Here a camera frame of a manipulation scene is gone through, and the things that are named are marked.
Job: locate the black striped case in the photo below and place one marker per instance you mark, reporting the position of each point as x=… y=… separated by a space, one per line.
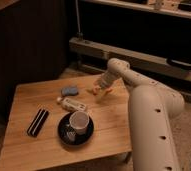
x=37 y=123

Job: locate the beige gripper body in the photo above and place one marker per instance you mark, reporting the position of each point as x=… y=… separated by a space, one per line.
x=106 y=80

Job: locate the white ceramic cup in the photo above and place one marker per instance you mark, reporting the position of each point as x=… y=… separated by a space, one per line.
x=79 y=121

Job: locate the grey long bench rail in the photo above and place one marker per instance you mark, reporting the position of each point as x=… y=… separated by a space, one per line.
x=139 y=60

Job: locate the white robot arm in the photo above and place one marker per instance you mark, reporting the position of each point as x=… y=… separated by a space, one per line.
x=150 y=105

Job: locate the black saucer plate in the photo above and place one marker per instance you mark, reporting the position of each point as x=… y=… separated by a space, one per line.
x=69 y=136

